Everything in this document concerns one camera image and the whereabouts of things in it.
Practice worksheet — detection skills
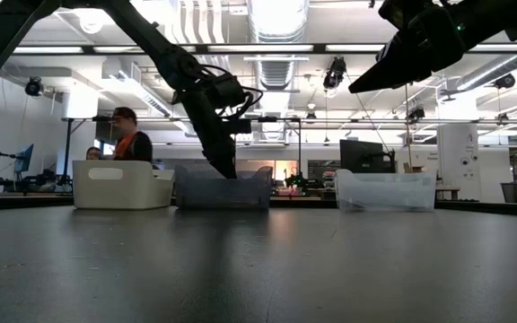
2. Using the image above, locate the monitor on black arm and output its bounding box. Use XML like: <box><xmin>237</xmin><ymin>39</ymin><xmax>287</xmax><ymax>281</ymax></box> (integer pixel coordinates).
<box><xmin>0</xmin><ymin>143</ymin><xmax>35</xmax><ymax>180</ymax></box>

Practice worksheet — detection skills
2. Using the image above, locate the clear plastic bin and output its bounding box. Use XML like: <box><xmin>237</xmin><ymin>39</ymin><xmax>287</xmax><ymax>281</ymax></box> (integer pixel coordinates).
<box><xmin>334</xmin><ymin>168</ymin><xmax>438</xmax><ymax>214</ymax></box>

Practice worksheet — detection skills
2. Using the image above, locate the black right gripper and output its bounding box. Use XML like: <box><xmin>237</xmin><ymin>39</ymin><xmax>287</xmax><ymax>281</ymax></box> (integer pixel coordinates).
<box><xmin>347</xmin><ymin>0</ymin><xmax>467</xmax><ymax>95</ymax></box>

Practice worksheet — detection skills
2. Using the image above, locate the grey translucent plastic bin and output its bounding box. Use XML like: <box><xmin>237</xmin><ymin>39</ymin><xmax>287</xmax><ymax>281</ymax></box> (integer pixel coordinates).
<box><xmin>174</xmin><ymin>163</ymin><xmax>275</xmax><ymax>211</ymax></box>

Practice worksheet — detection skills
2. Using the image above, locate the black monitor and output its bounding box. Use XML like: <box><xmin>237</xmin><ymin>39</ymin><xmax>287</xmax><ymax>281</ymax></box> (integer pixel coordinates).
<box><xmin>338</xmin><ymin>139</ymin><xmax>397</xmax><ymax>174</ymax></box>

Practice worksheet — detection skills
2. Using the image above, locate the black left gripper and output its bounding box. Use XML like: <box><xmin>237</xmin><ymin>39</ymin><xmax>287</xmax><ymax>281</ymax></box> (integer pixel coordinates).
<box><xmin>172</xmin><ymin>71</ymin><xmax>264</xmax><ymax>180</ymax></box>

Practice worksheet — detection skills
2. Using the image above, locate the black metal frame stand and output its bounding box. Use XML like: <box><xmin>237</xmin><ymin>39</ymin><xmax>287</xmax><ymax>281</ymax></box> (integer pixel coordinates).
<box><xmin>59</xmin><ymin>115</ymin><xmax>134</xmax><ymax>189</ymax></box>
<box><xmin>232</xmin><ymin>116</ymin><xmax>303</xmax><ymax>172</ymax></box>

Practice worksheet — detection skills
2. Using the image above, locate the device with green lights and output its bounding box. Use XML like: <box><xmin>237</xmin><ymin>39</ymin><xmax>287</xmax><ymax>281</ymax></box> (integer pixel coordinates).
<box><xmin>284</xmin><ymin>171</ymin><xmax>313</xmax><ymax>190</ymax></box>

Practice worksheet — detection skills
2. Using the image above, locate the white plastic bin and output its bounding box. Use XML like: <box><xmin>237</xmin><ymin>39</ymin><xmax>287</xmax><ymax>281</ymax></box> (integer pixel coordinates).
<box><xmin>72</xmin><ymin>160</ymin><xmax>175</xmax><ymax>211</ymax></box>

